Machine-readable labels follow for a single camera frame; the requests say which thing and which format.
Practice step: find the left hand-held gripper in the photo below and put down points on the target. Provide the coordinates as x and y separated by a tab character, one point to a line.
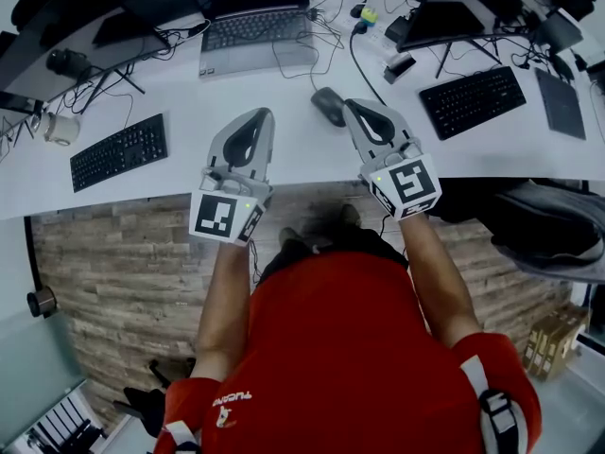
222	208

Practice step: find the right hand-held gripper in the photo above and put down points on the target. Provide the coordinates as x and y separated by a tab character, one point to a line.
409	185

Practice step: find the black computer mouse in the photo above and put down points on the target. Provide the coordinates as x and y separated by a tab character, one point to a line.
328	106

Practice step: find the person's right forearm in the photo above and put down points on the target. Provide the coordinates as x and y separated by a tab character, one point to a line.
437	277

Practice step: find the person's left forearm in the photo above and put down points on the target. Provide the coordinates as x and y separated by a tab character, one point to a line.
224	301

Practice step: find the black computer monitor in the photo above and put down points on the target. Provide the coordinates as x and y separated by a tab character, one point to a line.
472	7
71	22

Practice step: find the small grey docking device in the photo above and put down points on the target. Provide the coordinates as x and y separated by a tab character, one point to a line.
399	66

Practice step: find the person's right shoe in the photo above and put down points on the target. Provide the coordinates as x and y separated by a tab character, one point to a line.
350	215

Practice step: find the white power strip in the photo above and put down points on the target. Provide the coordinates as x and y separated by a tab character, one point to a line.
375	33

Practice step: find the black power adapter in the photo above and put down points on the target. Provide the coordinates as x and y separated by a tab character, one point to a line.
396	29

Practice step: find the black keyboard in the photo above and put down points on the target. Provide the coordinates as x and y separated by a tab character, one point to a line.
120	153
472	102

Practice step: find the yellow-green plug adapter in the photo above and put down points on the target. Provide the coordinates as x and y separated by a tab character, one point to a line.
369	16

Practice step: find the person's black shorts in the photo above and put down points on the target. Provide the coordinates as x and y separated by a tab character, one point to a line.
364	239

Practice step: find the grey laptop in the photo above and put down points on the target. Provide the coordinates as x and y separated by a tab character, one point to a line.
255	22

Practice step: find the white mug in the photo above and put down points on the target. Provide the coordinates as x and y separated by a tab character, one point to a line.
61	129

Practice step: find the black flat notebook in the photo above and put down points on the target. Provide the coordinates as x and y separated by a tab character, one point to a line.
560	104

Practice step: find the office chair with grey jacket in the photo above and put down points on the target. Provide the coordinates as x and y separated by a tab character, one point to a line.
534	227

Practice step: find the person's red shirt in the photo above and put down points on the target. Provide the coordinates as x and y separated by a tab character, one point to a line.
350	357

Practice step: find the round metal door stop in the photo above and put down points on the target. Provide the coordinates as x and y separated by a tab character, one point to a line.
41	301

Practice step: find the brown cardboard boxes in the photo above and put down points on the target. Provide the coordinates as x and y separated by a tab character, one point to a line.
555	343

